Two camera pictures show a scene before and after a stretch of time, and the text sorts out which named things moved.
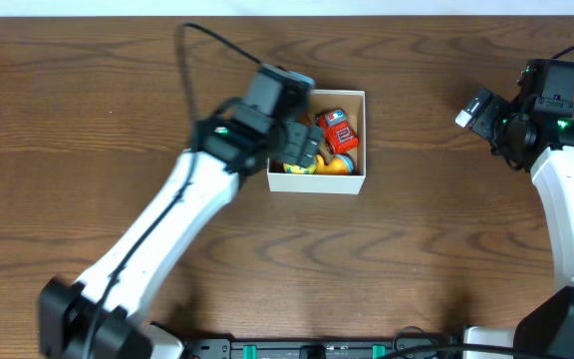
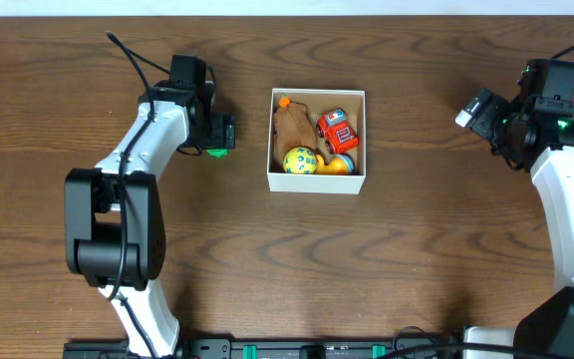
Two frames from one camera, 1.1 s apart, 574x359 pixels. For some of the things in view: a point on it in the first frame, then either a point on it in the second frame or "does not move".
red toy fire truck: x=338 y=135 does not move
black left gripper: x=300 y=147 -> x=222 y=135
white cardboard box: x=354 y=104 does not move
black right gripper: x=484 y=116 does not move
